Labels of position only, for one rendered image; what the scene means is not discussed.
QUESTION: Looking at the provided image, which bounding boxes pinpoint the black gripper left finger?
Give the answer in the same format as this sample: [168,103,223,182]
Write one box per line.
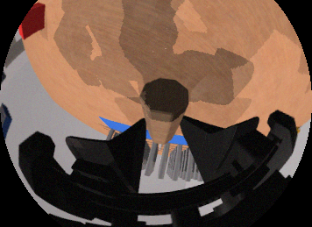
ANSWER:
[66,118,147,194]

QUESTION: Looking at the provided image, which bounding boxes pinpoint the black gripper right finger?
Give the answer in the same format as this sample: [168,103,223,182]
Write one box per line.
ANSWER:
[180,115,259,182]

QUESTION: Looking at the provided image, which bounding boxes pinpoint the blue flat strip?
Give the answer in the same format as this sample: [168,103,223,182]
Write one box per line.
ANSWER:
[99,117,187,145]

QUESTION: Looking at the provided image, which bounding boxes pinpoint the red cube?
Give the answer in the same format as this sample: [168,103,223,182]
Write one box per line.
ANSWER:
[18,3,46,40]

